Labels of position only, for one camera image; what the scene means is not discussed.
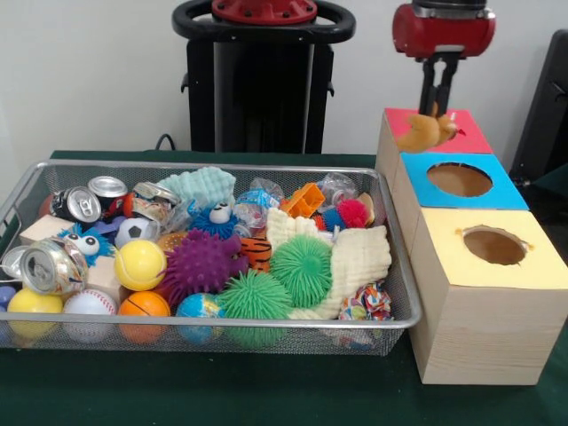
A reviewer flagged purple spiky ball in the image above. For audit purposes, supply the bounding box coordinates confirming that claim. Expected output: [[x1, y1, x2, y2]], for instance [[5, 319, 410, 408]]
[[160, 229, 249, 307]]

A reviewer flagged shallow clear mesh bin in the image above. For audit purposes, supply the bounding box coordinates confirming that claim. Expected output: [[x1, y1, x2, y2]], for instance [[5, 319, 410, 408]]
[[0, 160, 423, 356]]

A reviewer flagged yellow tennis ball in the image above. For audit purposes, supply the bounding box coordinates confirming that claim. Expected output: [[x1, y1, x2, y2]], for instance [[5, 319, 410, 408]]
[[114, 239, 167, 292]]

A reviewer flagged orange basketball toy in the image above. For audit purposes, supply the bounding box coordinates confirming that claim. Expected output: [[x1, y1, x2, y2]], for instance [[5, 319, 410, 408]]
[[118, 291, 171, 345]]

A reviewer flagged brown teddy toy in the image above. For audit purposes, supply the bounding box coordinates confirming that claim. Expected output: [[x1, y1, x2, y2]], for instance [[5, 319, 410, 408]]
[[395, 102, 462, 154]]

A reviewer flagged orange plastic toy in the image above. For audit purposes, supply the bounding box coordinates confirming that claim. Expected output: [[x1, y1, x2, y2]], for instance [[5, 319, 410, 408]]
[[280, 182, 327, 219]]

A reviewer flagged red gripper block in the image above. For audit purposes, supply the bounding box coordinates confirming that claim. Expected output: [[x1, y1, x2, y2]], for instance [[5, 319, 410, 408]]
[[392, 4, 498, 117]]

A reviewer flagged black chair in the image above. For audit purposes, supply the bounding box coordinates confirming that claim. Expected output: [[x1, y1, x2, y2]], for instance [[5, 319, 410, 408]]
[[510, 29, 568, 192]]

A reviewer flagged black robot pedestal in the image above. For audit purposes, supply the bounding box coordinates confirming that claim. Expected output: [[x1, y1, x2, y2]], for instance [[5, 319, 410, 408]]
[[173, 0, 356, 154]]

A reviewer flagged green spiky ball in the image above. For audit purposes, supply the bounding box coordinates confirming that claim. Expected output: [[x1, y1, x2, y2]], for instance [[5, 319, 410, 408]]
[[217, 271, 294, 347], [269, 234, 335, 309]]

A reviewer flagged cream muslin cloth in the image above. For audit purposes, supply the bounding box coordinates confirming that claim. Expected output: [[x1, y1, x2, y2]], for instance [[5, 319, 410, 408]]
[[265, 209, 394, 321]]

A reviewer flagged tiger striped plush toy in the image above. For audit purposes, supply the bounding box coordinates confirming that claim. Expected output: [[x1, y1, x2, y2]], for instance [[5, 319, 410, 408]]
[[240, 236, 273, 273]]

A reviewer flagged wooden box with three holes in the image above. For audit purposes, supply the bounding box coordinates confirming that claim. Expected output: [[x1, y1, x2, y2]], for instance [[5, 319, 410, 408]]
[[375, 108, 568, 386]]

